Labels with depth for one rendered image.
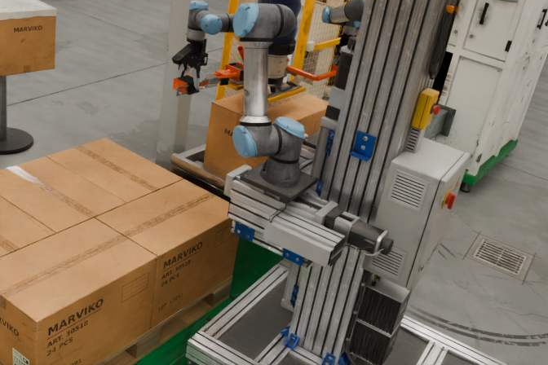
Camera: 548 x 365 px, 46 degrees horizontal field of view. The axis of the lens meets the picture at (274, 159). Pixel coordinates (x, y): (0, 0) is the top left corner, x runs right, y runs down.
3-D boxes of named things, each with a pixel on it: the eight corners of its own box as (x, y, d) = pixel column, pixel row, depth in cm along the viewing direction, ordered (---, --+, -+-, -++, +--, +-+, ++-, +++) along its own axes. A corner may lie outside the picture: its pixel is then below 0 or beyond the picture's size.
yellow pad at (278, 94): (290, 84, 338) (292, 75, 336) (306, 90, 333) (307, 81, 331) (251, 97, 312) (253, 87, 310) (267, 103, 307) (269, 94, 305)
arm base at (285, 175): (306, 178, 248) (311, 155, 244) (287, 191, 236) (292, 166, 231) (272, 164, 254) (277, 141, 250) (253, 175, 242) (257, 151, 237)
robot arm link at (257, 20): (282, 158, 231) (285, 2, 221) (245, 161, 223) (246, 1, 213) (265, 153, 241) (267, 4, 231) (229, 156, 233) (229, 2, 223)
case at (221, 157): (266, 142, 392) (277, 81, 375) (321, 168, 373) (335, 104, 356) (201, 170, 345) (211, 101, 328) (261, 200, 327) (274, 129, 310)
